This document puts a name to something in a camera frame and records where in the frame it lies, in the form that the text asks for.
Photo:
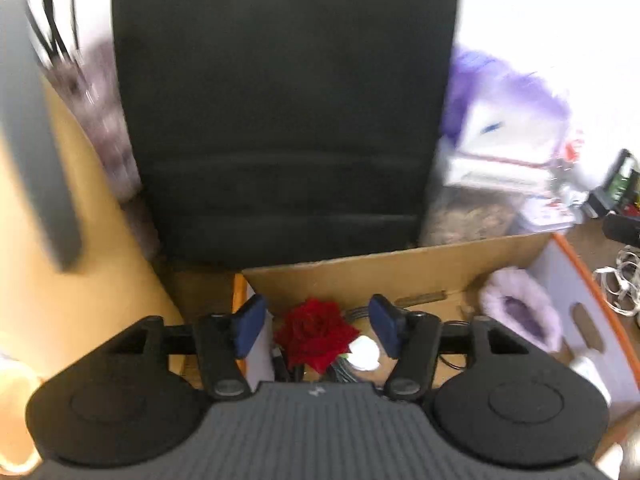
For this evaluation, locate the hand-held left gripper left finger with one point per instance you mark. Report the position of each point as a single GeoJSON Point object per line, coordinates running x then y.
{"type": "Point", "coordinates": [250, 327]}

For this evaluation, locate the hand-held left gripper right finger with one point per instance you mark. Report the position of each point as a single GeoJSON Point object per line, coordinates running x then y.
{"type": "Point", "coordinates": [385, 330]}

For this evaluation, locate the red rose ornament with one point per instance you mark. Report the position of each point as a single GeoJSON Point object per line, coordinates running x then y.
{"type": "Point", "coordinates": [315, 332]}

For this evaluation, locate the red cardboard box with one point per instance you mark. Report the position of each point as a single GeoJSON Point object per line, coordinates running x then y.
{"type": "Point", "coordinates": [425, 272]}

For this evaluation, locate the purple fluffy slipper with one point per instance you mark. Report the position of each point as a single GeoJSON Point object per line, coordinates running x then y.
{"type": "Point", "coordinates": [520, 310]}

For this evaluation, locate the clear container of nuts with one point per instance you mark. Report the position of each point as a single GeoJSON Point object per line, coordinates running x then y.
{"type": "Point", "coordinates": [470, 215]}

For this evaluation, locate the yellow thermos jug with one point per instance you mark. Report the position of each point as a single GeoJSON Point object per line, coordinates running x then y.
{"type": "Point", "coordinates": [75, 310]}

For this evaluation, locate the flat white box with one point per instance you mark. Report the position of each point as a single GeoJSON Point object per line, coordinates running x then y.
{"type": "Point", "coordinates": [495, 172]}

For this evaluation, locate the white tube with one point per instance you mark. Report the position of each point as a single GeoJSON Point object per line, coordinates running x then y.
{"type": "Point", "coordinates": [590, 375]}

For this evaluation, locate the black paper bag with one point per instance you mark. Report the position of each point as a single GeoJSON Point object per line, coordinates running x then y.
{"type": "Point", "coordinates": [285, 110]}

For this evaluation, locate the clear water bottle red label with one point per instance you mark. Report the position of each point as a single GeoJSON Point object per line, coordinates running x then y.
{"type": "Point", "coordinates": [565, 170]}

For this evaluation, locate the purple patterned vase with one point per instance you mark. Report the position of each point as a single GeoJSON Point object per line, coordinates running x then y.
{"type": "Point", "coordinates": [110, 125]}

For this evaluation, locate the yellow mug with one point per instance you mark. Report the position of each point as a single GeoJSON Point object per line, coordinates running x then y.
{"type": "Point", "coordinates": [17, 410]}

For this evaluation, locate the purple tissue pack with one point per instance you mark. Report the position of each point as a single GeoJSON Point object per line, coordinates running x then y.
{"type": "Point", "coordinates": [505, 110]}

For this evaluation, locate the black charger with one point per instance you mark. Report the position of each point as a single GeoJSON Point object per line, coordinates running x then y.
{"type": "Point", "coordinates": [622, 227]}

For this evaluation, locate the green sanitizer bottle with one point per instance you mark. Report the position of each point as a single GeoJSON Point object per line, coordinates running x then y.
{"type": "Point", "coordinates": [622, 180]}

